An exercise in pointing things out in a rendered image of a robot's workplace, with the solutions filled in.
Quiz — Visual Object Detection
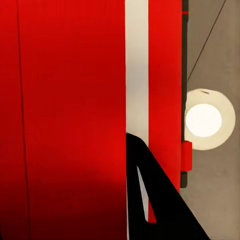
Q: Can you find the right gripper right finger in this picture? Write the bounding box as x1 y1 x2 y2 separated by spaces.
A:
126 133 210 240

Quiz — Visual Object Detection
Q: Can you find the radio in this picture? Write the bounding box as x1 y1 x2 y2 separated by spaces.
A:
0 0 192 240

